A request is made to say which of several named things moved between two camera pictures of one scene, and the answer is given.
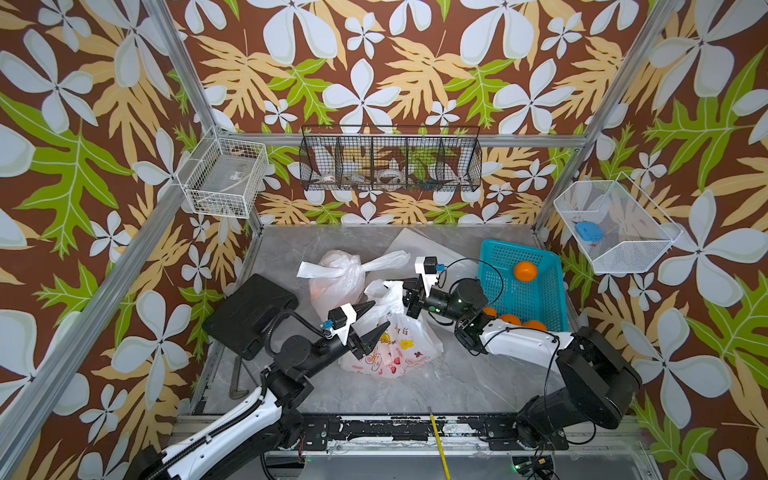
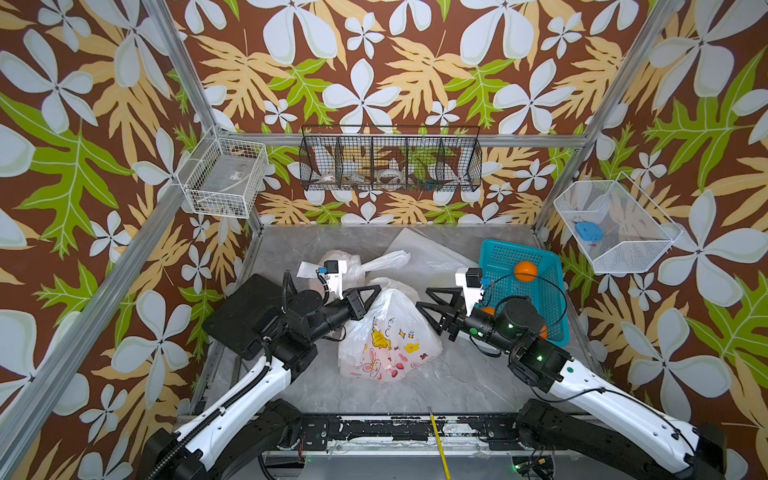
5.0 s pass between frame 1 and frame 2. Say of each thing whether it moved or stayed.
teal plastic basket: stayed
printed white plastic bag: stayed
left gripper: moved
